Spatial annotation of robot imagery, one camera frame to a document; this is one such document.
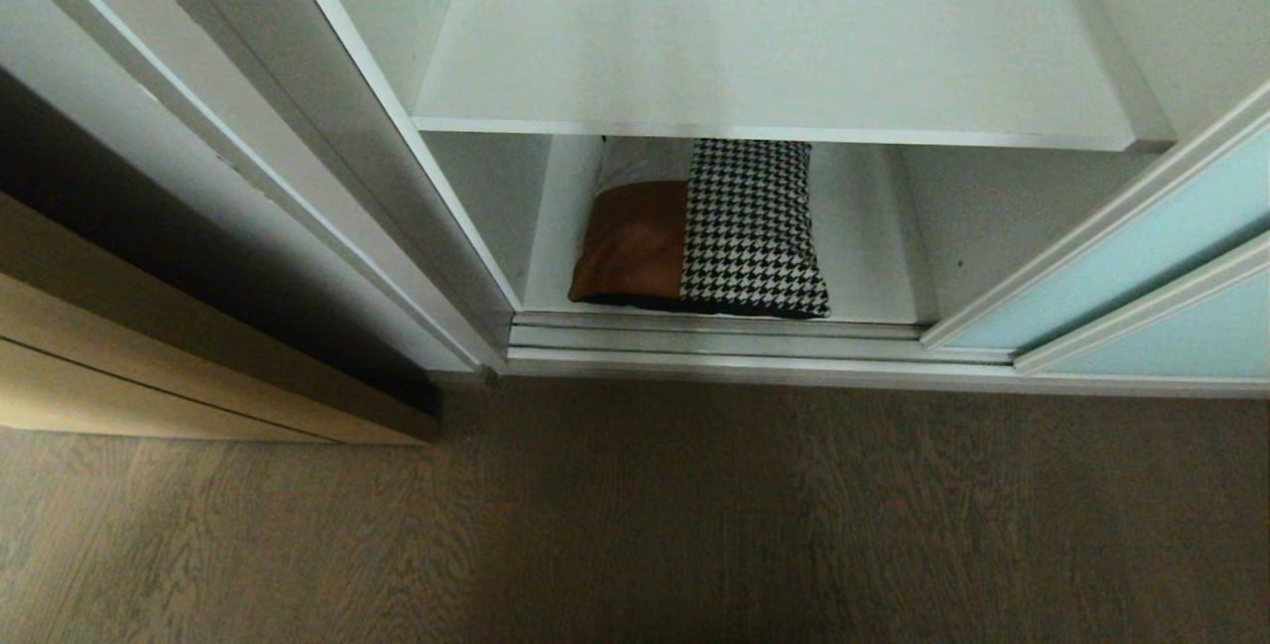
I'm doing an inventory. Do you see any beige wooden cabinet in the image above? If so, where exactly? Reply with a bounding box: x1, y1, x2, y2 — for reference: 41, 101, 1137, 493
0, 190, 442, 446

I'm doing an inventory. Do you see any white wardrobe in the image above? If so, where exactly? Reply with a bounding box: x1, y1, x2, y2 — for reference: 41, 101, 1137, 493
0, 0, 1270, 399

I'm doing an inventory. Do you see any white wardrobe shelf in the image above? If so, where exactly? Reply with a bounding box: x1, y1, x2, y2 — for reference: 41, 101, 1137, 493
411, 0, 1178, 153

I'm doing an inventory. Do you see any metal sliding door track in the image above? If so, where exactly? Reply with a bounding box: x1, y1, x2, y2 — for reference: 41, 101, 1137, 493
504, 311, 1270, 399

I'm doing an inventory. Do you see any pale blue sliding wardrobe door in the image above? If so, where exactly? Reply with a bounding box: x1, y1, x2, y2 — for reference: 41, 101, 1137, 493
1013, 233, 1270, 379
920, 83, 1270, 355

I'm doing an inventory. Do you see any brown and houndstooth pillow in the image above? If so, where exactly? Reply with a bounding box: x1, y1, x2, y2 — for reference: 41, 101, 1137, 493
568, 137, 831, 320

